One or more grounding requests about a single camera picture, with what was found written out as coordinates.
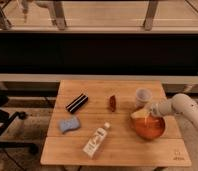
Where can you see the small dark red object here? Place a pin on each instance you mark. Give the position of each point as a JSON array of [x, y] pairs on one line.
[[112, 103]]

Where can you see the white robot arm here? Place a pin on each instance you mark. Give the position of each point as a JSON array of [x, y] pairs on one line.
[[180, 104]]

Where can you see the black white striped case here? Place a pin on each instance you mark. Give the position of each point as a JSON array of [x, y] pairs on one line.
[[76, 103]]

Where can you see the orange ceramic bowl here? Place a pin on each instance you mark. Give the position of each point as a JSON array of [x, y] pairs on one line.
[[148, 128]]

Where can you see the wooden table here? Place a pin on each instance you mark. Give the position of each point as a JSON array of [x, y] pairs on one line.
[[121, 147]]

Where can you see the black office chair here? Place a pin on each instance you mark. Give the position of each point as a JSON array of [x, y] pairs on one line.
[[6, 119]]

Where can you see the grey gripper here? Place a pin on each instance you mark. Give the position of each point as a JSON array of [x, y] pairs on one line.
[[154, 109]]

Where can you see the white plastic bottle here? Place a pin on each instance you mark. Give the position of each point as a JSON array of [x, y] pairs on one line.
[[96, 140]]

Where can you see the blue sponge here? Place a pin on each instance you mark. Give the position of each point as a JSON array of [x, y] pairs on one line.
[[69, 124]]

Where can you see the translucent plastic cup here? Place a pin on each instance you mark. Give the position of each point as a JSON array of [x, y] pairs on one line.
[[142, 96]]

